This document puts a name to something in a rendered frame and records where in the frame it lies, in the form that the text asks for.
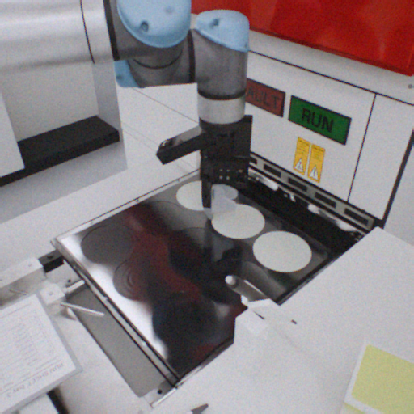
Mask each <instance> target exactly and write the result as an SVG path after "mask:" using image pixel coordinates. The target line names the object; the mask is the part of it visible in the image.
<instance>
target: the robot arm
mask: <svg viewBox="0 0 414 414"><path fill-rule="evenodd" d="M191 9H192V0H0V75H5V74H19V73H27V72H33V71H42V70H54V69H62V68H68V67H69V66H77V65H90V64H98V63H104V62H113V65H114V71H115V76H116V82H117V84H118V85H119V86H120V87H123V88H130V87H137V88H139V89H143V88H145V87H162V86H174V85H188V84H196V83H197V113H198V116H199V125H198V126H196V127H193V128H191V129H189V130H188V131H186V132H184V133H181V134H178V135H176V136H174V137H172V138H168V139H167V140H164V141H162V142H161V143H160V145H159V147H158V150H157V152H156V156H157V157H158V160H159V161H160V163H161V164H162V165H165V164H168V163H172V162H174V161H175V160H177V159H178V158H182V157H184V156H185V155H188V154H191V153H193V152H196V151H198V150H201V151H200V156H201V164H200V181H201V199H202V207H203V210H204V212H205V214H206V215H207V218H208V219H210V220H213V213H216V212H224V211H231V210H234V209H235V207H236V204H235V201H233V200H231V199H235V198H236V197H237V196H238V191H236V190H235V189H234V188H238V189H247V179H248V168H249V161H250V149H251V126H252V125H253V116H251V115H245V103H246V87H247V62H248V52H249V51H250V47H249V21H248V18H247V16H245V15H244V14H243V13H241V12H237V11H229V10H212V11H204V12H202V13H200V14H199V15H198V16H197V18H196V25H195V29H189V28H190V23H191V14H190V10H191ZM236 171H238V179H236ZM245 176H246V183H243V182H240V181H244V180H245ZM231 186H234V188H232V187H231Z"/></svg>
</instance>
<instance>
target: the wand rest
mask: <svg viewBox="0 0 414 414"><path fill-rule="evenodd" d="M245 282H246V283H248V282H247V281H245ZM248 284H249V285H250V286H253V287H254V288H255V289H257V288H256V287H255V286H254V285H251V284H250V283H248ZM257 290H258V289H257ZM259 291H260V290H259ZM260 292H261V291H260ZM261 293H262V292H261ZM242 303H243V304H245V305H247V306H248V310H246V311H245V312H244V313H242V314H241V315H240V316H238V317H237V318H236V319H235V330H234V353H233V363H234V364H235V365H236V366H237V367H238V368H239V369H241V370H242V371H243V372H244V373H245V374H246V375H247V376H248V377H249V378H250V379H251V378H252V377H253V376H255V375H257V374H258V373H259V372H260V371H261V370H262V368H263V362H264V352H265V346H266V340H267V335H268V324H267V323H266V322H265V321H263V320H262V318H261V317H259V316H258V315H261V316H262V317H264V318H266V319H267V320H270V321H271V322H273V323H276V324H277V325H279V326H280V327H281V326H282V325H283V323H285V322H286V321H292V315H290V314H289V313H287V312H286V311H285V310H283V309H282V308H281V307H279V306H278V305H277V304H276V303H275V302H273V301H272V300H270V299H266V300H260V301H254V302H252V301H250V300H248V299H247V298H245V297H244V296H242ZM252 311H254V312H255V313H254V312H252ZM256 313H257V314H258V315H257V314H256Z"/></svg>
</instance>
